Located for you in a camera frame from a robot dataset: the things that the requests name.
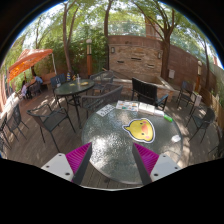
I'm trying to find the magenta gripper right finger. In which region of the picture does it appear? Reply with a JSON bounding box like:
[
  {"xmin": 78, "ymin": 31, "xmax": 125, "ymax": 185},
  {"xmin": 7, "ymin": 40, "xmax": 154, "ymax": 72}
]
[{"xmin": 132, "ymin": 143, "xmax": 180, "ymax": 185}]

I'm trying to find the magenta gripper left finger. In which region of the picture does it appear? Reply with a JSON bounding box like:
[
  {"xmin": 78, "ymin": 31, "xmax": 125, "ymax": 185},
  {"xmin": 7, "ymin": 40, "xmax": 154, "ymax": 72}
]
[{"xmin": 42, "ymin": 143, "xmax": 92, "ymax": 185}]

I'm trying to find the yellow duck mouse pad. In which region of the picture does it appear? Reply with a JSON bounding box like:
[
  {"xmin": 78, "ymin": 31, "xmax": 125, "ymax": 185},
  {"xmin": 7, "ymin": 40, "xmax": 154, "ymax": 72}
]
[{"xmin": 122, "ymin": 118, "xmax": 155, "ymax": 143}]

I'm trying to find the round glass patio table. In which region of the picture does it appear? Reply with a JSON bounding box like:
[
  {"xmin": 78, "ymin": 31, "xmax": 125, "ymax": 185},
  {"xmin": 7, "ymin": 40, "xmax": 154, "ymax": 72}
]
[{"xmin": 82, "ymin": 103, "xmax": 183, "ymax": 184}]

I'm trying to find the green marker pen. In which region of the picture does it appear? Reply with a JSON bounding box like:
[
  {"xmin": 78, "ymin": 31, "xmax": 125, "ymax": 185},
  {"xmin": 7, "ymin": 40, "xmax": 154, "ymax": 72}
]
[{"xmin": 164, "ymin": 114, "xmax": 173, "ymax": 122}]

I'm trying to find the grey metal chair left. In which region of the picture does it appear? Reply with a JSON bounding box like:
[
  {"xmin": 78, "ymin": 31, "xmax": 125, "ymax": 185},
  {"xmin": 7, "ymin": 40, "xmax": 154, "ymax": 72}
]
[{"xmin": 27, "ymin": 103, "xmax": 75, "ymax": 144}]

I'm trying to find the grey metal chair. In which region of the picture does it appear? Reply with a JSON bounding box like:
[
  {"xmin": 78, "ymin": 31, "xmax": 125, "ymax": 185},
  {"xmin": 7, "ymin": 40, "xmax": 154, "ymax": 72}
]
[
  {"xmin": 80, "ymin": 83, "xmax": 123, "ymax": 113},
  {"xmin": 27, "ymin": 103, "xmax": 75, "ymax": 144}
]

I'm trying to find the white paper stack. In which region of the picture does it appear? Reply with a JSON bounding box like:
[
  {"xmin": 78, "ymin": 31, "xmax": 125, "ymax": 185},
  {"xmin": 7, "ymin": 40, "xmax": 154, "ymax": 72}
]
[{"xmin": 138, "ymin": 102, "xmax": 155, "ymax": 115}]

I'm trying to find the black white patterned card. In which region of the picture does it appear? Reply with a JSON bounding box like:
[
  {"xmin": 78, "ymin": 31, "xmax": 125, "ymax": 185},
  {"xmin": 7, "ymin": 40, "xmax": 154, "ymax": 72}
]
[{"xmin": 97, "ymin": 104, "xmax": 114, "ymax": 117}]

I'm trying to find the colourful printed booklet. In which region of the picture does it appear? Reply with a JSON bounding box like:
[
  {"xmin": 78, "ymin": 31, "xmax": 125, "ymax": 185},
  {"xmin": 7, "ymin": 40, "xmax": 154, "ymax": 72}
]
[{"xmin": 116, "ymin": 101, "xmax": 138, "ymax": 111}]

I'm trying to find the grey metal chair near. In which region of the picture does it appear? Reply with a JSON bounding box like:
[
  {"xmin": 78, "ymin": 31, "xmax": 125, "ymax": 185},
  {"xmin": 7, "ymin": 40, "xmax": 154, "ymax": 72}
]
[{"xmin": 80, "ymin": 83, "xmax": 123, "ymax": 113}]

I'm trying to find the black bench chair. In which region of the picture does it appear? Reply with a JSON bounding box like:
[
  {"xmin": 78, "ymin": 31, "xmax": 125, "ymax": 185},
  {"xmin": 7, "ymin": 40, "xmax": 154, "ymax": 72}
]
[{"xmin": 131, "ymin": 77, "xmax": 168, "ymax": 109}]

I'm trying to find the round dark far table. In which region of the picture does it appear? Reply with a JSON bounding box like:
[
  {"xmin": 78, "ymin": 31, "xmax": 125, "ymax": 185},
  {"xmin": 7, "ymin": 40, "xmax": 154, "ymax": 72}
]
[{"xmin": 54, "ymin": 79, "xmax": 95, "ymax": 128}]

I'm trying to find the black chair far right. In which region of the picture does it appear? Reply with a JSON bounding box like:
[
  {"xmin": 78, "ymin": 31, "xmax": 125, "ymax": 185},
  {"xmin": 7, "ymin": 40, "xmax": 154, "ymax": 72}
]
[{"xmin": 176, "ymin": 81, "xmax": 193, "ymax": 105}]

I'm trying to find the dark chair behind far table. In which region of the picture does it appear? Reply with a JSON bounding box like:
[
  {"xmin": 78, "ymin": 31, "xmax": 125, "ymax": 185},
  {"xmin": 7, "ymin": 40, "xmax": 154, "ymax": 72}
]
[{"xmin": 50, "ymin": 74, "xmax": 66, "ymax": 90}]

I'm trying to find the seated person blue shirt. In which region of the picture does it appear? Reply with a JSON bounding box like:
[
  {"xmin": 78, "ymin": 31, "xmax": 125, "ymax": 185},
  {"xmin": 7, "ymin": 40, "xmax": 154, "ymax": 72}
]
[{"xmin": 33, "ymin": 74, "xmax": 43, "ymax": 86}]

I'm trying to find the orange patio umbrella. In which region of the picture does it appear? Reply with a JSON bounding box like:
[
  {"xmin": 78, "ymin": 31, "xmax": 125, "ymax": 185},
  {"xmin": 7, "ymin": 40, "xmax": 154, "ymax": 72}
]
[{"xmin": 8, "ymin": 49, "xmax": 53, "ymax": 81}]

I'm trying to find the stone fountain wall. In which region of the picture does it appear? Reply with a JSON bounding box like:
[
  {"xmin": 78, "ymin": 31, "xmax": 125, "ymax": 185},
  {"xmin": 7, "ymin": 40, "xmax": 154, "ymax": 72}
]
[{"xmin": 108, "ymin": 35, "xmax": 163, "ymax": 77}]

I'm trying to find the wooden lamp post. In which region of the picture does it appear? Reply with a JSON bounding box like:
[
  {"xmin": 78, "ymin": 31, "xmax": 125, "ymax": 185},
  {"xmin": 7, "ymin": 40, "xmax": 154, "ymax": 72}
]
[{"xmin": 86, "ymin": 39, "xmax": 92, "ymax": 77}]

